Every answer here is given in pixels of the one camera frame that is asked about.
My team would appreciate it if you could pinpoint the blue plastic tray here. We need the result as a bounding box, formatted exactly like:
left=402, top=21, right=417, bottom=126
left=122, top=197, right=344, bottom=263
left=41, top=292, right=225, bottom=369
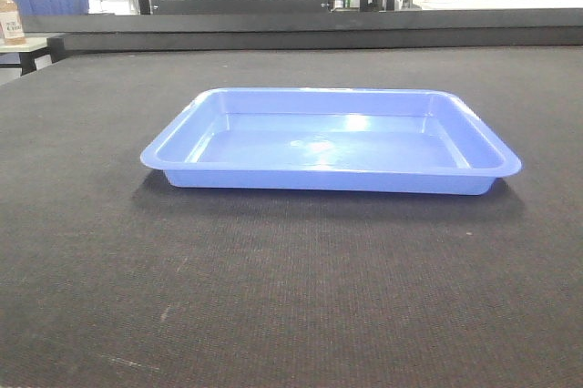
left=140, top=87, right=522, bottom=195

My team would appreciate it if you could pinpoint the small side table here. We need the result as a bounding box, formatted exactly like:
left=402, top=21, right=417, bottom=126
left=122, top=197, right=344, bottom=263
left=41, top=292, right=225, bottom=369
left=1, top=33, right=66, bottom=76

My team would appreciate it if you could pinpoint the cardboard box with label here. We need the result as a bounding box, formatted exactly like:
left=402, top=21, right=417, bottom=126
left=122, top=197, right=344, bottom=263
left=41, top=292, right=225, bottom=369
left=1, top=0, right=26, bottom=46

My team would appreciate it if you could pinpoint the white workbench background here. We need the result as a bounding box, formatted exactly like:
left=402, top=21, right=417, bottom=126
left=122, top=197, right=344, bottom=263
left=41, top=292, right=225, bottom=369
left=396, top=0, right=582, bottom=11

